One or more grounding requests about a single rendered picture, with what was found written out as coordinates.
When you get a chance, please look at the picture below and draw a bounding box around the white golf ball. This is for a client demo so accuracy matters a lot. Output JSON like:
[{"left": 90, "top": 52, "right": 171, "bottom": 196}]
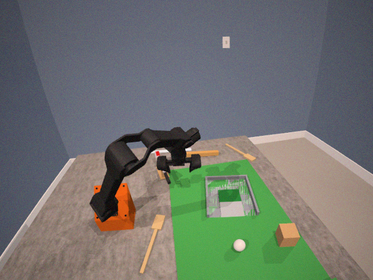
[{"left": 233, "top": 239, "right": 246, "bottom": 252}]

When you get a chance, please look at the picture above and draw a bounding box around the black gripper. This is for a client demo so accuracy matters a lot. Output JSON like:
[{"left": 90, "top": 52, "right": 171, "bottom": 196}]
[{"left": 157, "top": 153, "right": 202, "bottom": 173}]

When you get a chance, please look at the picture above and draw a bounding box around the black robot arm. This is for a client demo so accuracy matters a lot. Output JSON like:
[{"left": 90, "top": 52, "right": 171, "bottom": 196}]
[{"left": 90, "top": 127, "right": 201, "bottom": 222}]

